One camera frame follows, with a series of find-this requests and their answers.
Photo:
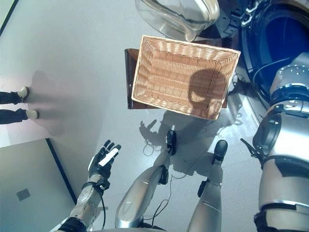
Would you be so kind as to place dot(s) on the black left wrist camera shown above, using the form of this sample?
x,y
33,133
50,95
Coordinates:
x,y
103,185

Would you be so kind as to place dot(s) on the dark trouser person leg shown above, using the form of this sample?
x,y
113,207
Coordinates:
x,y
12,116
8,97

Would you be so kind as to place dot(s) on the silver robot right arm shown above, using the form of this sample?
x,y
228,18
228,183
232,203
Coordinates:
x,y
282,145

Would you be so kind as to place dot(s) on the wicker laundry basket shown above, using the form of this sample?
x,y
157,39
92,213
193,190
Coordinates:
x,y
169,72

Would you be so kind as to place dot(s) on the dark grey washing machine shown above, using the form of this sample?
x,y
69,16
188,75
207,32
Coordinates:
x,y
277,31

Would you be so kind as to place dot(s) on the silver robot right leg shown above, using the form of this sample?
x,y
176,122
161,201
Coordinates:
x,y
210,200

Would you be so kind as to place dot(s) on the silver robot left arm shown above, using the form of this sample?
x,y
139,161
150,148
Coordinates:
x,y
84,207

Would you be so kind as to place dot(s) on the round glass washer door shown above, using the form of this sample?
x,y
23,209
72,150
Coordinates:
x,y
178,17

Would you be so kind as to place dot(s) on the white board black edge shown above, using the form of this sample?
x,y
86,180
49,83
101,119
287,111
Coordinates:
x,y
31,174

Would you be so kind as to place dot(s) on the silver robot left leg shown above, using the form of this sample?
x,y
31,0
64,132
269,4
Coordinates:
x,y
140,193

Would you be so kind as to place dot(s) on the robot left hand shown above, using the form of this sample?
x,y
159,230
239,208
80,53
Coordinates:
x,y
100,166

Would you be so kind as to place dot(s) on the silver robot leg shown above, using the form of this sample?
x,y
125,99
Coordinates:
x,y
210,200
140,193

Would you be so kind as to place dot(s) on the beige shoe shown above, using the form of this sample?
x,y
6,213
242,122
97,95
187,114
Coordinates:
x,y
32,114
23,92

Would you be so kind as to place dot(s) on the brown wooden stool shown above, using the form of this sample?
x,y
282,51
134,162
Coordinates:
x,y
129,77

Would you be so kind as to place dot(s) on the grey robot torso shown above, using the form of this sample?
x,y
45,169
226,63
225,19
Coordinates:
x,y
125,230

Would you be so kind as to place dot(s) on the grey square sticker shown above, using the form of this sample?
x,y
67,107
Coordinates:
x,y
23,194

